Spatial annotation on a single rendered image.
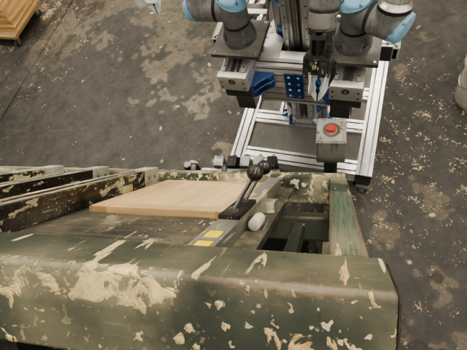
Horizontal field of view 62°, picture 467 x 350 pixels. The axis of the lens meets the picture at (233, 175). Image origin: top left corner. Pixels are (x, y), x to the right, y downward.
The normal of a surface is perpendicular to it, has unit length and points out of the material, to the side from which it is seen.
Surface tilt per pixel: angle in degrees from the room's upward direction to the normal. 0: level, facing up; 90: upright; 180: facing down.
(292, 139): 0
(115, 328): 33
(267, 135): 0
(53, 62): 0
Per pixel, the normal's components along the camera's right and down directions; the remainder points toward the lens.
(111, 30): -0.21, -0.44
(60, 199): 0.97, 0.02
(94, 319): -0.24, 0.12
